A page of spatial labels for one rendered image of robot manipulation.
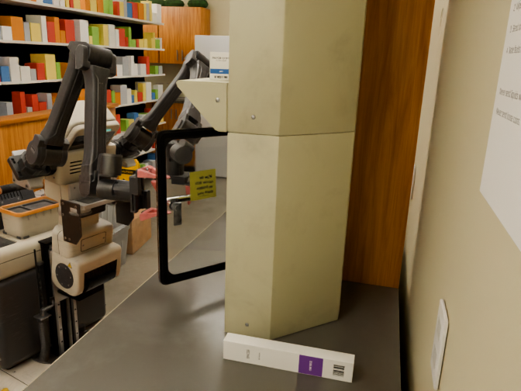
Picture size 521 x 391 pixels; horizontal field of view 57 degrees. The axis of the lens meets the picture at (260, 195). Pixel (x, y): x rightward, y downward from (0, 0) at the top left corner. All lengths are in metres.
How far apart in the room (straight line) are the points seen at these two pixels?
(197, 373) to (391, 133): 0.77
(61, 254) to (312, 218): 1.17
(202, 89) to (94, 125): 0.51
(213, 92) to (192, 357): 0.56
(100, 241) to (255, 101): 1.21
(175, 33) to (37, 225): 4.90
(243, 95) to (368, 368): 0.63
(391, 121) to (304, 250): 0.44
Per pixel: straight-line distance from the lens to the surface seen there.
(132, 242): 3.97
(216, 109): 1.00
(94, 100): 1.45
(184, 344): 1.13
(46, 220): 2.23
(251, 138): 0.99
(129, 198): 1.33
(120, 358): 1.11
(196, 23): 6.67
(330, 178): 1.07
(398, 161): 1.33
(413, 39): 1.31
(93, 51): 1.48
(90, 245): 2.00
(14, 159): 1.79
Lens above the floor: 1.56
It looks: 16 degrees down
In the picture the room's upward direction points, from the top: 2 degrees clockwise
